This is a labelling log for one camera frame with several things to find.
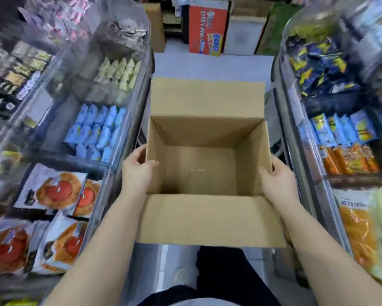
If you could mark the row of orange packets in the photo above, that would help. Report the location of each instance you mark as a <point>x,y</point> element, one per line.
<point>350,159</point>

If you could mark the person's right thumb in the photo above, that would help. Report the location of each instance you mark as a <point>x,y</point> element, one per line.
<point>265,173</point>

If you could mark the person's left forearm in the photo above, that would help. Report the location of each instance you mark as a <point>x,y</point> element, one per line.
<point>104,251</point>

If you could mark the person's right forearm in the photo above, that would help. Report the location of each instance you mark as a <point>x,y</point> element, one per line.
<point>321,258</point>

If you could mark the white pastry packet red picture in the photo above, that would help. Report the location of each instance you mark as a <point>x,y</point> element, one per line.
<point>9,250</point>
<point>65,243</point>
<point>88,197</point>
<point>55,189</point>

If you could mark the person's white shirt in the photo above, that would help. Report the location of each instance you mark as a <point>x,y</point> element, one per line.
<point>206,302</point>

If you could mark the yellow snack packet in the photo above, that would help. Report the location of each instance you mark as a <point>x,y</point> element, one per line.
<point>20,302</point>

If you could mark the red printed carton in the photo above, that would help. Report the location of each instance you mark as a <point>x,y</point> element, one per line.
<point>206,27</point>

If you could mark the clear acrylic display rack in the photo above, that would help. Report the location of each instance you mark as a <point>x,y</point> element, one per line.
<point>120,149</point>
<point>305,175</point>

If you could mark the person's left hand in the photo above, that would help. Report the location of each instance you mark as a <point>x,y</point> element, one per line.
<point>135,175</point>

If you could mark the pile of green packets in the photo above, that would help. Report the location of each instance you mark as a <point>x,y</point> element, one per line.
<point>309,27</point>

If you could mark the pile of pink white packets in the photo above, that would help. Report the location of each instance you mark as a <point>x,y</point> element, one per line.
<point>61,14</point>

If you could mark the person's black trousers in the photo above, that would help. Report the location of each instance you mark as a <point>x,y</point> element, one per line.
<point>226,277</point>

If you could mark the person's left thumb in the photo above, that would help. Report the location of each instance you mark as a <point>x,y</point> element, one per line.
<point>152,164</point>

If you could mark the brown cardboard box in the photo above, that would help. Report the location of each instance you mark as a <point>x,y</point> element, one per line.
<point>206,216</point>

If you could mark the pile of black yellow-label packets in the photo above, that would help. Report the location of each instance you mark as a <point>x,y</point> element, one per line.
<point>22,68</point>

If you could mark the green carton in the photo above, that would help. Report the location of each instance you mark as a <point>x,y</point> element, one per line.
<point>278,28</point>

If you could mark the row of blue yellow-print packets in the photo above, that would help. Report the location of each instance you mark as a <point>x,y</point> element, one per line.
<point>344,129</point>

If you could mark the grey white carton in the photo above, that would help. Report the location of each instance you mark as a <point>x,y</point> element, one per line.
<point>243,36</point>

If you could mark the pile of dark blue yellow packets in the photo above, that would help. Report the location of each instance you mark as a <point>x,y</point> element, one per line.
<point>318,68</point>

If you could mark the pile of light blue packets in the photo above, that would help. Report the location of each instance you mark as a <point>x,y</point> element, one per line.
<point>96,132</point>

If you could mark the tall brown carton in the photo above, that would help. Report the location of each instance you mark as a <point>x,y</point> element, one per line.
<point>155,25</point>

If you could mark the pile of silver packets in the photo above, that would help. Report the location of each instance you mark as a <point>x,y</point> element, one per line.
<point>125,33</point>

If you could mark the pile of pale yellow packets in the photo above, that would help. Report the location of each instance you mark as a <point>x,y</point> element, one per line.
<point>120,73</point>

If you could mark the large orange snack packet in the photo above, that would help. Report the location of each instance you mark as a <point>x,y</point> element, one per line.
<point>360,229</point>

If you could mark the person's right hand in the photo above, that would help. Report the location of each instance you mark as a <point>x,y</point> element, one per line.
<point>280,186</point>

